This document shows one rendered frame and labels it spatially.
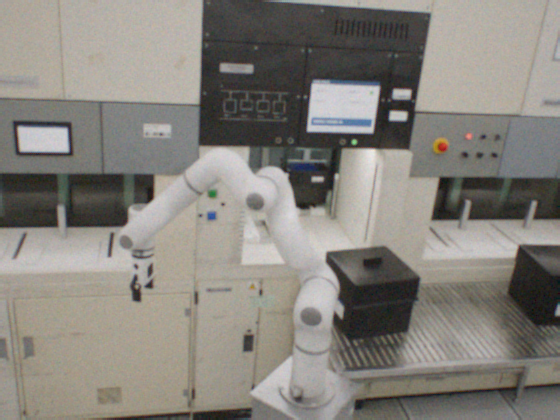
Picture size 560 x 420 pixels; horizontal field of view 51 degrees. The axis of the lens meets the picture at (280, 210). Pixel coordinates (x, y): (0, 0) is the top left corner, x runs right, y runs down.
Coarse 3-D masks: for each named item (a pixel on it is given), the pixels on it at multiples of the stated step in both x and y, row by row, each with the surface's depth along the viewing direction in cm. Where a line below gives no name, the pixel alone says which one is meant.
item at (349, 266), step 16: (336, 256) 237; (352, 256) 238; (368, 256) 240; (384, 256) 241; (336, 272) 232; (352, 272) 226; (368, 272) 227; (384, 272) 228; (400, 272) 229; (352, 288) 220; (368, 288) 219; (384, 288) 222; (400, 288) 225; (416, 288) 228; (352, 304) 221; (368, 304) 223; (384, 304) 225
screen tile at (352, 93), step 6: (348, 90) 233; (354, 90) 233; (360, 90) 234; (366, 90) 234; (348, 96) 234; (354, 96) 234; (360, 96) 235; (366, 96) 235; (372, 96) 236; (366, 102) 236; (372, 102) 237; (348, 108) 236; (354, 108) 236; (360, 108) 237; (366, 108) 237; (372, 108) 238; (348, 114) 237; (354, 114) 237; (360, 114) 238; (366, 114) 238; (372, 114) 239
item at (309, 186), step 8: (304, 152) 305; (280, 160) 313; (288, 160) 306; (296, 160) 307; (304, 160) 306; (312, 160) 309; (320, 160) 310; (288, 168) 300; (320, 168) 317; (328, 168) 306; (288, 176) 301; (296, 176) 300; (304, 176) 301; (312, 176) 302; (320, 176) 303; (328, 176) 303; (296, 184) 302; (304, 184) 303; (312, 184) 303; (320, 184) 304; (296, 192) 303; (304, 192) 304; (312, 192) 305; (320, 192) 306; (296, 200) 305; (304, 200) 306; (312, 200) 307; (320, 200) 308
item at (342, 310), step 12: (336, 312) 235; (348, 312) 225; (360, 312) 223; (372, 312) 226; (384, 312) 228; (396, 312) 230; (408, 312) 232; (336, 324) 236; (348, 324) 226; (360, 324) 226; (372, 324) 228; (384, 324) 230; (396, 324) 232; (408, 324) 235; (348, 336) 227; (360, 336) 228; (372, 336) 231
